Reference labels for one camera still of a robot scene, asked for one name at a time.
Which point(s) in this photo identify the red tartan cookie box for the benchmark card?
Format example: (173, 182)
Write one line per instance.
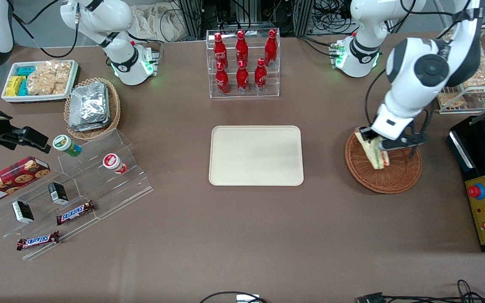
(11, 179)

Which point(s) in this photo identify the clear acrylic bottle rack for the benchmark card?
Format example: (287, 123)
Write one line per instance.
(251, 96)

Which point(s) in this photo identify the white rectangular snack tray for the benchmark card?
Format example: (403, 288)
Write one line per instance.
(36, 99)

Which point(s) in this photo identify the clear bag of pastry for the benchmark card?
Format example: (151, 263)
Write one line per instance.
(451, 101)
(482, 75)

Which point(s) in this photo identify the black box with yellow panel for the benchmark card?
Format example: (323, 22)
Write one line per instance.
(484, 219)

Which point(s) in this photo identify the clear bag of crackers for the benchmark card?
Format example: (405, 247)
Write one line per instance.
(49, 78)

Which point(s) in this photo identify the brown snickers bar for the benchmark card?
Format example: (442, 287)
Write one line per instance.
(38, 240)
(75, 212)

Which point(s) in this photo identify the beige plastic tray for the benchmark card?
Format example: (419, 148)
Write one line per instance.
(255, 155)

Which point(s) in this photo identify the silver foil pack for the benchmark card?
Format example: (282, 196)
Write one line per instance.
(86, 128)
(89, 103)

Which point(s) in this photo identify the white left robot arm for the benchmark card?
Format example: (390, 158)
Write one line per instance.
(419, 71)

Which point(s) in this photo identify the round brown wicker basket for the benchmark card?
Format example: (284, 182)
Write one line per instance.
(394, 181)

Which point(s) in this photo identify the triangle sandwich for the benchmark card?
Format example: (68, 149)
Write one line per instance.
(375, 158)

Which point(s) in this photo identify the red cola bottle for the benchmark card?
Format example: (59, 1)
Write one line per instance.
(242, 80)
(219, 50)
(241, 48)
(222, 82)
(271, 48)
(260, 78)

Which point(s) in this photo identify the oval tan wicker basket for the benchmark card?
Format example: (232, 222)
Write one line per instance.
(115, 109)

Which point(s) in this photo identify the small black carton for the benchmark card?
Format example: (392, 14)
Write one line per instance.
(58, 193)
(23, 211)

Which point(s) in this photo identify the aluminium frame profile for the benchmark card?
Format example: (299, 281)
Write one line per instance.
(303, 17)
(191, 17)

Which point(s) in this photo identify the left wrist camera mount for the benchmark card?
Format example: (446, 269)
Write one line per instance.
(413, 140)

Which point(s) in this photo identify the teal snack pack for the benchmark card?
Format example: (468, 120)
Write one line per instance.
(23, 88)
(25, 70)

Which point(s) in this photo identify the green lidded snack cup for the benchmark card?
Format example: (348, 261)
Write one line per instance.
(65, 144)

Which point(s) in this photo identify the white cloth bag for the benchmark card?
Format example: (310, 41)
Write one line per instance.
(158, 21)

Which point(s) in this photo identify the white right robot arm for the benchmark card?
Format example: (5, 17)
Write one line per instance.
(99, 17)

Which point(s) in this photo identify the yellow snack pack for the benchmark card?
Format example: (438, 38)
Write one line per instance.
(14, 85)

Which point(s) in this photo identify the clear acrylic stepped stand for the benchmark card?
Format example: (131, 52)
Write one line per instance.
(99, 193)

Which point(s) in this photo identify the red lidded snack cup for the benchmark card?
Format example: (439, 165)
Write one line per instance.
(113, 162)

